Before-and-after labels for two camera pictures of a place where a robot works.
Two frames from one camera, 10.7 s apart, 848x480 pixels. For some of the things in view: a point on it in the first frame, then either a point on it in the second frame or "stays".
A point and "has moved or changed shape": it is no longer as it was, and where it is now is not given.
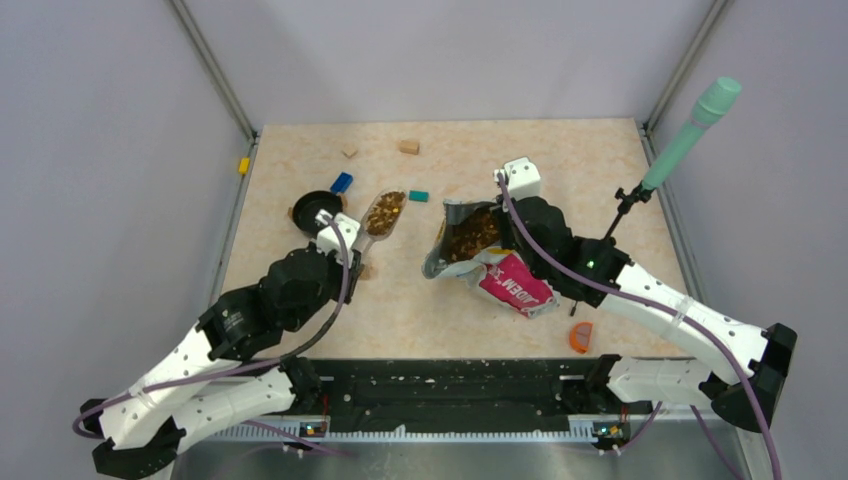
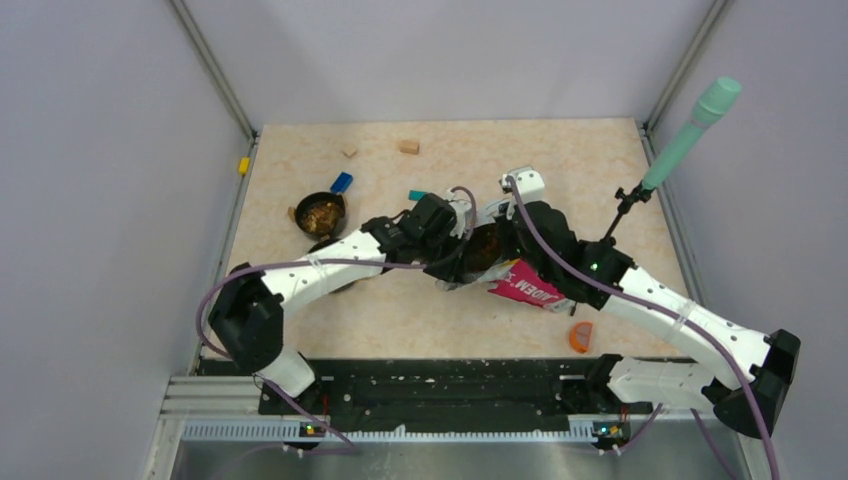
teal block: [419, 196] stays
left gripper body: [352, 261] to [442, 251]
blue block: [342, 183] stays
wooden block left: [349, 150] stays
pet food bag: [468, 243] has moved or changed shape
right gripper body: [509, 234] stays
